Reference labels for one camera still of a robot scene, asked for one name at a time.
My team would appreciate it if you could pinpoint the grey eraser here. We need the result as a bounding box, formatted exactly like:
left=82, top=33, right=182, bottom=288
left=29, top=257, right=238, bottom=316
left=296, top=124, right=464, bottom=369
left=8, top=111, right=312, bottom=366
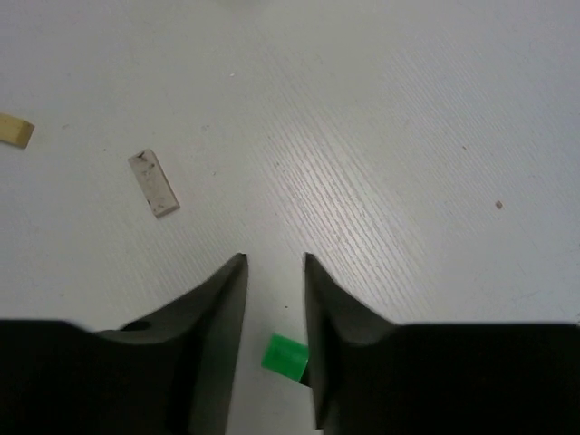
left=128, top=149, right=180, bottom=218

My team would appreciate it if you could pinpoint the tan small eraser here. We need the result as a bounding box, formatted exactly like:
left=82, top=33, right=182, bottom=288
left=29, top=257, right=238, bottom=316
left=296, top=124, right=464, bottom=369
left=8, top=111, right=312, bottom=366
left=0, top=113, right=35, bottom=149

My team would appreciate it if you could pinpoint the green highlighter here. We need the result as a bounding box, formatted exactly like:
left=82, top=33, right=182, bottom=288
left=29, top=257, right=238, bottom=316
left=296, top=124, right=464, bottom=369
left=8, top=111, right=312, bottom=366
left=261, top=333, right=310, bottom=387

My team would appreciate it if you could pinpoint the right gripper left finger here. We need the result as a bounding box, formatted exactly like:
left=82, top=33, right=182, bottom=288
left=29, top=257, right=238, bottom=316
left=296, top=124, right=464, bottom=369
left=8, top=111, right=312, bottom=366
left=1, top=253, right=248, bottom=434

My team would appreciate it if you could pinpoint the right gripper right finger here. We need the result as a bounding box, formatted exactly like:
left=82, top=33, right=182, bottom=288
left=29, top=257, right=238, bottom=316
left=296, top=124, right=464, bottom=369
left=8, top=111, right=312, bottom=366
left=304, top=254, right=579, bottom=434

